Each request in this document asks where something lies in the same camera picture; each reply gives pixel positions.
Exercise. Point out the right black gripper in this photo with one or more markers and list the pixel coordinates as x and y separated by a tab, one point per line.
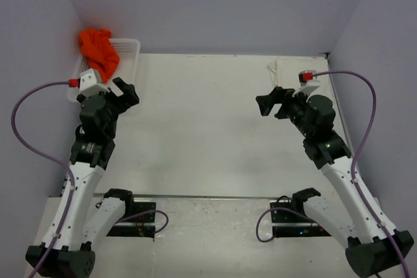
267	102

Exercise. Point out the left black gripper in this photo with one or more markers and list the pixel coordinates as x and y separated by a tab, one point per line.
128	99

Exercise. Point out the orange t-shirt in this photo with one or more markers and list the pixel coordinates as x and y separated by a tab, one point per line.
96	47

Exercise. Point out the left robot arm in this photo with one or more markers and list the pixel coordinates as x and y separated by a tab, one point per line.
68	248

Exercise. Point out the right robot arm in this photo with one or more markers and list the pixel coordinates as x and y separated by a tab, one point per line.
372	243

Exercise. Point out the folded white t-shirt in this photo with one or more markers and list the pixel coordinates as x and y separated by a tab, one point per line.
284	70

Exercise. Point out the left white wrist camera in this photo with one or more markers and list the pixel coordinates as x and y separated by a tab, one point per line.
91	83

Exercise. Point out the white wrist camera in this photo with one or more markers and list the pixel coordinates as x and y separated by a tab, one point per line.
308	83
91	83

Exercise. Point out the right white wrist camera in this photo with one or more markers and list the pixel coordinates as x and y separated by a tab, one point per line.
308	83

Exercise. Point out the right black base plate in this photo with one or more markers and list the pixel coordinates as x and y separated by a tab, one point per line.
288	225

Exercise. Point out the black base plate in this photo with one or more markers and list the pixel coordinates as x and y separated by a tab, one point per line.
288	225
138	227

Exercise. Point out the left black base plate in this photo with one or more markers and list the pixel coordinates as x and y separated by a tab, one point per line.
138	227

